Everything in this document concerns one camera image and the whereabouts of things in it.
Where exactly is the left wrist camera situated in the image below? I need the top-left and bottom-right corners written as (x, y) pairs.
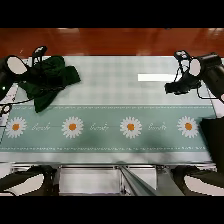
top-left (31, 45), bottom-right (49, 67)

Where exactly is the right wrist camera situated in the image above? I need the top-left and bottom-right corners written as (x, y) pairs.
top-left (173, 49), bottom-right (193, 75)

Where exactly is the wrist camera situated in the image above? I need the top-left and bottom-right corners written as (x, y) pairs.
top-left (173, 49), bottom-right (193, 75)
top-left (31, 45), bottom-right (49, 67)

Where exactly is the black cable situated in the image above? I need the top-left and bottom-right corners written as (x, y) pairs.
top-left (196, 86), bottom-right (224, 101)

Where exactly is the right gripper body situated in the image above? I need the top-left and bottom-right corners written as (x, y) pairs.
top-left (164, 72), bottom-right (203, 96)

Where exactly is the dark green garment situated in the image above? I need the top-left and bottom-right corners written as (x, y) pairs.
top-left (17, 55), bottom-right (82, 114)

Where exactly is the silver frame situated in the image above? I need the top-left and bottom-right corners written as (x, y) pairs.
top-left (0, 161), bottom-right (224, 197)

